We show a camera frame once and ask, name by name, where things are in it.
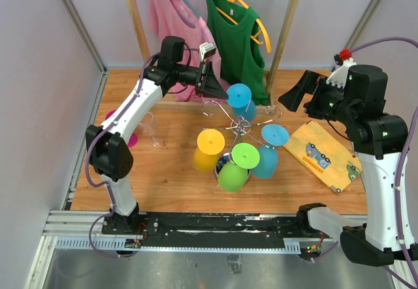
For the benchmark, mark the blue wine glass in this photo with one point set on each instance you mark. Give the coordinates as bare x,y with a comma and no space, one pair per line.
274,136
239,99

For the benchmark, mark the yellow clothes hanger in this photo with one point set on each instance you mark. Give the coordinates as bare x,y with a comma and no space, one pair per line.
234,13

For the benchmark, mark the pink t-shirt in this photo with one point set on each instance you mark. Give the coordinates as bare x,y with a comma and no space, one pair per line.
163,21

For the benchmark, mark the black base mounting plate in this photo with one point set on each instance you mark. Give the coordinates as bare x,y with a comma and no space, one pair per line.
210,230

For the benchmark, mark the magenta plastic wine glass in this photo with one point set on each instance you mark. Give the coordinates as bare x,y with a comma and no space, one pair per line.
133,138

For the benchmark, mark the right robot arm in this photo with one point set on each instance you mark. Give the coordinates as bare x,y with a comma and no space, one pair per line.
355,97

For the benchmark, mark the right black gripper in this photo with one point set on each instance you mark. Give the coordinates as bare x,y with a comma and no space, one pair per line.
311,83

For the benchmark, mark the green tank top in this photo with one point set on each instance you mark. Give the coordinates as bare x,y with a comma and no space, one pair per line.
241,60

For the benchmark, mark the chrome wine glass rack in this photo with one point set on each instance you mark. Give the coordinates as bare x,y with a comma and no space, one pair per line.
250,132

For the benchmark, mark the aluminium frame rail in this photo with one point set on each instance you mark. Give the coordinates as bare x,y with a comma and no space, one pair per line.
82,229

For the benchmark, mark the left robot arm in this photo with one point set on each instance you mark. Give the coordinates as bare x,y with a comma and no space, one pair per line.
107,151

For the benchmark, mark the clear wine glass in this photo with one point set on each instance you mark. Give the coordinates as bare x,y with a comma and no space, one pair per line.
148,127

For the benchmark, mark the yellow plastic wine glass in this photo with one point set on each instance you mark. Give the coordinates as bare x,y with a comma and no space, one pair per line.
210,143

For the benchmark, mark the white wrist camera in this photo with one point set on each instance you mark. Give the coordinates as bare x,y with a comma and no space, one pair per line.
206,50
343,61

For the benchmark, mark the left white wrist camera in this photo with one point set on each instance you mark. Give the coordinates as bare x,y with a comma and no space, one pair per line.
206,50

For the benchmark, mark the green plastic wine glass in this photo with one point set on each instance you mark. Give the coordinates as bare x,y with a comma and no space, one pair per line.
234,174

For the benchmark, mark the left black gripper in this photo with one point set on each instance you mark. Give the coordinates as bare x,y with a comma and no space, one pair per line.
210,87

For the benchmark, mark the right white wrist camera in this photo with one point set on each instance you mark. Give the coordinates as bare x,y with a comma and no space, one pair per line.
343,61

